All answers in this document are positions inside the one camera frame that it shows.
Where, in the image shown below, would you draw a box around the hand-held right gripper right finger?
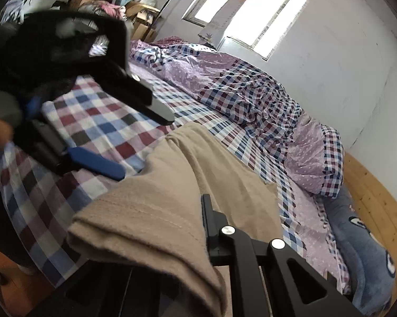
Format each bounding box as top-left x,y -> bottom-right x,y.
201,193 -> 364,317

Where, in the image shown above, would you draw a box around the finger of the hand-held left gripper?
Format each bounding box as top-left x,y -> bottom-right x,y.
15,118 -> 126,182
97,70 -> 175,127

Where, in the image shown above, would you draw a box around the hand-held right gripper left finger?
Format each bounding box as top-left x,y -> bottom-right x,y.
51,259 -> 172,317

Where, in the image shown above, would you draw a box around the tan garment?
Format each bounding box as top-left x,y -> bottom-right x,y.
66,122 -> 285,317

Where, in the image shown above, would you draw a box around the pink clothes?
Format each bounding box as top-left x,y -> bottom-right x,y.
94,1 -> 128,20

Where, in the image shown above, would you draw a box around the plaid bed sheet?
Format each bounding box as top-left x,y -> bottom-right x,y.
0,63 -> 354,296

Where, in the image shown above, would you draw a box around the dark red pillow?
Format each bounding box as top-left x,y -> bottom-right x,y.
150,36 -> 194,49

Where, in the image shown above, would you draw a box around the white printed curtain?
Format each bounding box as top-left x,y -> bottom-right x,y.
197,0 -> 268,49

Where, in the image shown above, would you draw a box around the plaid and lilac quilt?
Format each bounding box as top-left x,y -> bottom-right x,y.
129,38 -> 346,199

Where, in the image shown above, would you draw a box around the blue plush pillow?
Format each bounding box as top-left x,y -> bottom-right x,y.
324,185 -> 397,317

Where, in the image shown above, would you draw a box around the window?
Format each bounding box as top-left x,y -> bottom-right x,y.
182,0 -> 313,60

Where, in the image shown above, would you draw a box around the wooden headboard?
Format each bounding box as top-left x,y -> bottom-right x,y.
342,151 -> 397,291

